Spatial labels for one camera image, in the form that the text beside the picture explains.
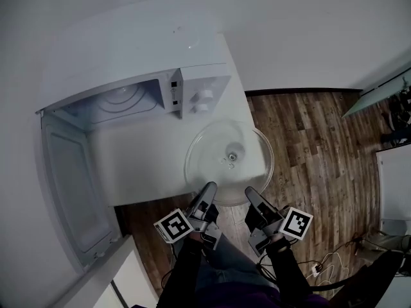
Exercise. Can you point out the frosted glass panel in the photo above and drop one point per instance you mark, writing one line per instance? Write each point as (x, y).
(369, 103)

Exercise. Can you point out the white flat panel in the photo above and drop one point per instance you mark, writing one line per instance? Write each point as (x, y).
(396, 184)

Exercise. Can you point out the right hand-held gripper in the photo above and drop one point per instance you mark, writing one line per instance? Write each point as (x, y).
(297, 223)

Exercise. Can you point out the person's purple sweatshirt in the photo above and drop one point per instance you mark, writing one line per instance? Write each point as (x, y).
(241, 300)

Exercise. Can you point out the person's left forearm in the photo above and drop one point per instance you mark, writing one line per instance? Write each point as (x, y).
(183, 268)

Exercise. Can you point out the person's blue jeans leg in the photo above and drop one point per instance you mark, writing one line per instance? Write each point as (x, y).
(231, 268)

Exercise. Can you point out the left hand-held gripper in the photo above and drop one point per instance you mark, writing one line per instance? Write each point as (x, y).
(173, 226)

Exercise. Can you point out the white microwave knob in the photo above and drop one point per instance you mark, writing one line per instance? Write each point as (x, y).
(202, 108)
(205, 95)

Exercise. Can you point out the person's right forearm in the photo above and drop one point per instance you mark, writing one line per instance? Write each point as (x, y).
(289, 268)

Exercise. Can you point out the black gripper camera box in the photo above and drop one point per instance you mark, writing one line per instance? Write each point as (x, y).
(212, 213)

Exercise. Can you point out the pile of dark equipment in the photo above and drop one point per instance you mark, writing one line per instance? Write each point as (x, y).
(399, 114)

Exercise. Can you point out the white power strip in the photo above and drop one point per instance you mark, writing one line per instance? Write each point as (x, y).
(316, 269)

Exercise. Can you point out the round glass turntable plate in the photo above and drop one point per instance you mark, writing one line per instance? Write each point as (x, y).
(208, 152)

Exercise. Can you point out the white microwave oven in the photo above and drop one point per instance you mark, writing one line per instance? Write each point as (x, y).
(128, 53)

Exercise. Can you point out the white cabinet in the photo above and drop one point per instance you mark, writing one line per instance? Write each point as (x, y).
(138, 281)

